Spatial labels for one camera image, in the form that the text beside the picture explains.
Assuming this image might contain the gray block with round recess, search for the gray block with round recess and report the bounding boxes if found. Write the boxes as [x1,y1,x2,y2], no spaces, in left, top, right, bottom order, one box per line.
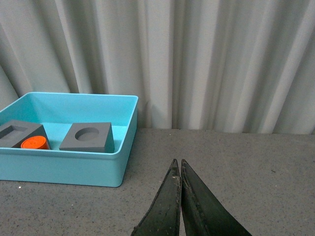
[59,122,115,153]

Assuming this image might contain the white curtain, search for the white curtain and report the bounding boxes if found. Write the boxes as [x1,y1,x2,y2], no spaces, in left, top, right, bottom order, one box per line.
[0,0,315,134]

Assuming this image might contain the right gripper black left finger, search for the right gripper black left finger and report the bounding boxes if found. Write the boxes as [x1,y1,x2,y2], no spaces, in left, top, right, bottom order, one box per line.
[131,159,182,236]

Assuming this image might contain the orange plastic cylinder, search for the orange plastic cylinder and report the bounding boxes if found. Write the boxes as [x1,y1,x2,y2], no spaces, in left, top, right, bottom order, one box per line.
[20,136,50,149]

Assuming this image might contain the light blue plastic box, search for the light blue plastic box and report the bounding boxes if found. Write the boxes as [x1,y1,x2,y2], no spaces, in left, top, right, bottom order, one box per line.
[0,92,138,187]

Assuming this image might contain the gray block with square recess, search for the gray block with square recess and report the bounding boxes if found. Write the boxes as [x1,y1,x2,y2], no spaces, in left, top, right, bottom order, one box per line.
[0,120,51,149]

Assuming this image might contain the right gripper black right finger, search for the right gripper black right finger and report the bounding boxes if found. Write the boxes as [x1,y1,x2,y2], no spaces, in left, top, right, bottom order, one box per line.
[181,159,250,236]

